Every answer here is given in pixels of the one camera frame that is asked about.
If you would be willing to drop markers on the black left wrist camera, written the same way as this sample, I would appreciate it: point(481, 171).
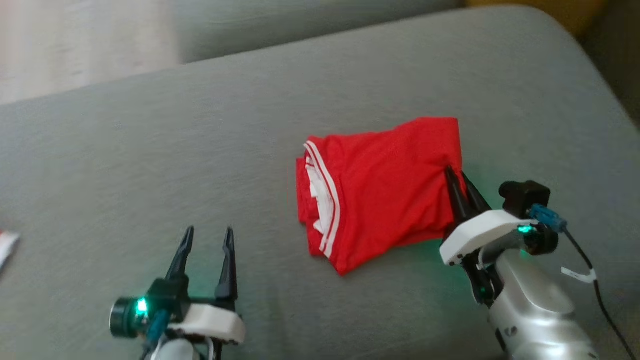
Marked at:
point(167, 297)

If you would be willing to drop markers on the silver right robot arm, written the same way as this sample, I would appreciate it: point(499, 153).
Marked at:
point(535, 315)

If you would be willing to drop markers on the grey sofa back cushion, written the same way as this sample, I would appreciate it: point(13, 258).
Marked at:
point(300, 25)

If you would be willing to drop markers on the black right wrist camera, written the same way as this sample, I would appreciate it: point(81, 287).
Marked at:
point(525, 197)

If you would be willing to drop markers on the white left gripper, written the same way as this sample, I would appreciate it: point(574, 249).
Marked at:
point(210, 322)

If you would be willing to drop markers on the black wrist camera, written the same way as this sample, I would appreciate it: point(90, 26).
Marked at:
point(525, 197)
point(167, 297)

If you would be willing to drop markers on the red shorts with white trim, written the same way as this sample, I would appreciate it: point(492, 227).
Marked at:
point(6, 247)

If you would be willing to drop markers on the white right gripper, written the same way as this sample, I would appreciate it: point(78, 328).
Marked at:
point(480, 232)

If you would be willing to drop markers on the red white Bulls jersey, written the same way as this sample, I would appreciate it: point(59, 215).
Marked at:
point(390, 195)

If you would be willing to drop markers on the grey fabric sofa seat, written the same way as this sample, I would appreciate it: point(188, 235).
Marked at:
point(200, 150)

